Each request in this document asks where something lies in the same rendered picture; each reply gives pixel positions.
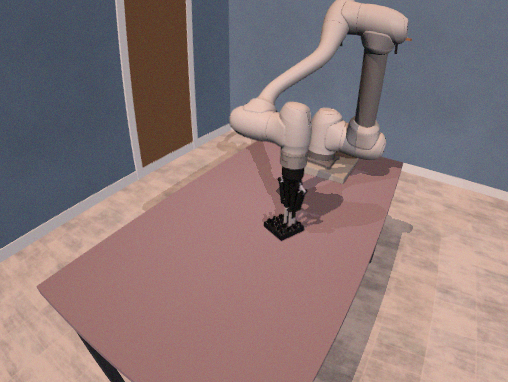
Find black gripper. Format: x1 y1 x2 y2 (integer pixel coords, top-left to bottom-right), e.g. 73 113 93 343
277 166 308 227

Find black knob box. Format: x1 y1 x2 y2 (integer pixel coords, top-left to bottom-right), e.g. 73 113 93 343
264 214 304 241

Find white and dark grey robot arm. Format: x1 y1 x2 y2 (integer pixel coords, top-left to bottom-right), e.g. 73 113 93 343
229 0 408 170

